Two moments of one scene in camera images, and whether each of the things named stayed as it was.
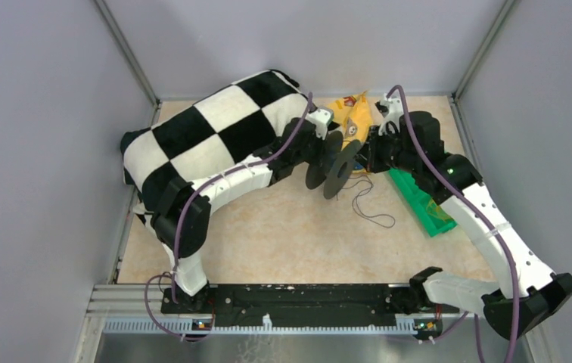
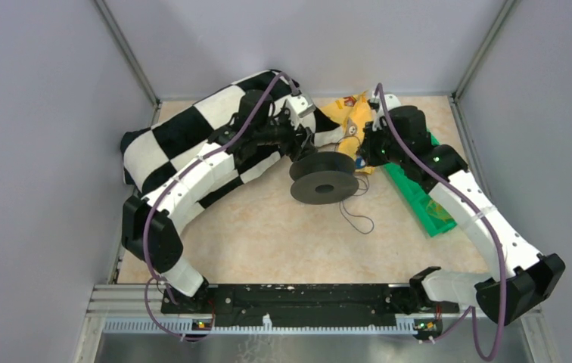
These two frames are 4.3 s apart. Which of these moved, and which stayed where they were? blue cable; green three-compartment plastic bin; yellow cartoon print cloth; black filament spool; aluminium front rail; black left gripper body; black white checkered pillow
Moved: blue cable; black filament spool; black left gripper body
Stayed: aluminium front rail; yellow cartoon print cloth; green three-compartment plastic bin; black white checkered pillow
